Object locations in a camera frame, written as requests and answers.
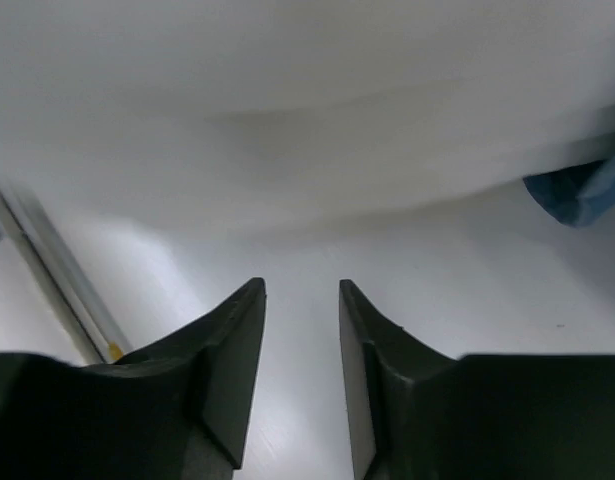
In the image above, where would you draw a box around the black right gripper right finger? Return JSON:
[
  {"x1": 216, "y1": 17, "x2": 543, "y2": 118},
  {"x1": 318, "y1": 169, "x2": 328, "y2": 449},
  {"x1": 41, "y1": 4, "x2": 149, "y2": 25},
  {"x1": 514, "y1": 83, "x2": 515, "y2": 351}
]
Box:
[{"x1": 339, "y1": 280, "x2": 615, "y2": 479}]

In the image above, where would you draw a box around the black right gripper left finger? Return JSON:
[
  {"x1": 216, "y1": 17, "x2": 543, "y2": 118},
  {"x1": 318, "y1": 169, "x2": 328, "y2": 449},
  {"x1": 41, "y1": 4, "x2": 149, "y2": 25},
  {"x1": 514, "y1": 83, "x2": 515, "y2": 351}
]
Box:
[{"x1": 0, "y1": 278, "x2": 265, "y2": 479}]

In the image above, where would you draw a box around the blue pillowcase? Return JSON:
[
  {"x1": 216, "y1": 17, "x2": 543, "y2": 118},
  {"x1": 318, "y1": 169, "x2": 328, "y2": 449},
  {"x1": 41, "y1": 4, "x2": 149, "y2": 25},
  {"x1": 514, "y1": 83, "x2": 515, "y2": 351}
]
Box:
[{"x1": 523, "y1": 155, "x2": 615, "y2": 228}]

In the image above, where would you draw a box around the aluminium front rail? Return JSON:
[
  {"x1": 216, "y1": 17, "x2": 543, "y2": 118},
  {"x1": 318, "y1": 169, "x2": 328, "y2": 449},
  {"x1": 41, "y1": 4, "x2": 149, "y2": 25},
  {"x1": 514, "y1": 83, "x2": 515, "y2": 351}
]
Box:
[{"x1": 0, "y1": 182, "x2": 132, "y2": 365}]

